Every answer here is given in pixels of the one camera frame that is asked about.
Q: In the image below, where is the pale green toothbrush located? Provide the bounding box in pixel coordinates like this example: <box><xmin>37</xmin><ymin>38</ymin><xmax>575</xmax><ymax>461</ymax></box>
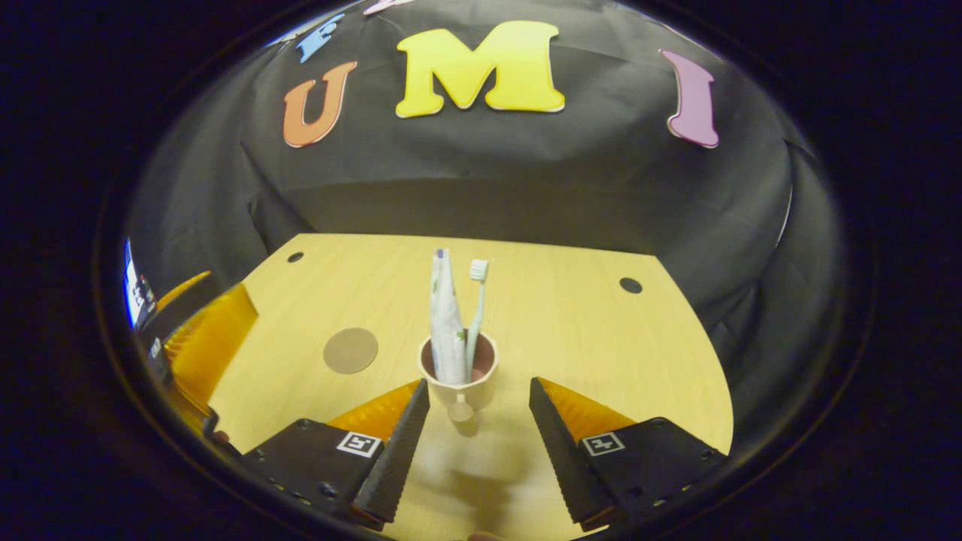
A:
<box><xmin>464</xmin><ymin>258</ymin><xmax>491</xmax><ymax>380</ymax></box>

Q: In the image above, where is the round brown coaster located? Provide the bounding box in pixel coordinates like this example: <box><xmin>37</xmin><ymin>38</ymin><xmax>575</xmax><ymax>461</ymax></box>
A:
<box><xmin>323</xmin><ymin>327</ymin><xmax>380</xmax><ymax>375</ymax></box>

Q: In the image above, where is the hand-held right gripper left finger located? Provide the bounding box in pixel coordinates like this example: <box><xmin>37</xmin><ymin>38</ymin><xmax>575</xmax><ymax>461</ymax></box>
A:
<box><xmin>240</xmin><ymin>378</ymin><xmax>431</xmax><ymax>530</ymax></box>

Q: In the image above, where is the white toothpaste tube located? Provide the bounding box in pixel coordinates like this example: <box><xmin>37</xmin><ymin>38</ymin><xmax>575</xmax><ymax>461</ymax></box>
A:
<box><xmin>428</xmin><ymin>248</ymin><xmax>468</xmax><ymax>385</ymax></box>

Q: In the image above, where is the black backdrop cloth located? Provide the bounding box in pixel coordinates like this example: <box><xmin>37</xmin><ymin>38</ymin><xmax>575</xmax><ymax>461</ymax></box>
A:
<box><xmin>120</xmin><ymin>0</ymin><xmax>850</xmax><ymax>452</ymax></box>

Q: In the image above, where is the beige cup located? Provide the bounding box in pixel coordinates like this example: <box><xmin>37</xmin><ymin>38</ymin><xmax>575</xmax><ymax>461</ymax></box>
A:
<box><xmin>418</xmin><ymin>331</ymin><xmax>500</xmax><ymax>425</ymax></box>

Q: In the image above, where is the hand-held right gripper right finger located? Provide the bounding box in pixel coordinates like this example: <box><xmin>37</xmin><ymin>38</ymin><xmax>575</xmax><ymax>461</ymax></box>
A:
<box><xmin>528</xmin><ymin>376</ymin><xmax>730</xmax><ymax>533</ymax></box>

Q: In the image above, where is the wooden desktop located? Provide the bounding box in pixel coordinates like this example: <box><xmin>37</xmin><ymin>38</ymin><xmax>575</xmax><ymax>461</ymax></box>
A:
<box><xmin>207</xmin><ymin>233</ymin><xmax>735</xmax><ymax>541</ymax></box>

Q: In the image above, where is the blue and white object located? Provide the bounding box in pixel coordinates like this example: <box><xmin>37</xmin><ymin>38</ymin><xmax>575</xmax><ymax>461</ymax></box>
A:
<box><xmin>123</xmin><ymin>239</ymin><xmax>157</xmax><ymax>329</ymax></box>

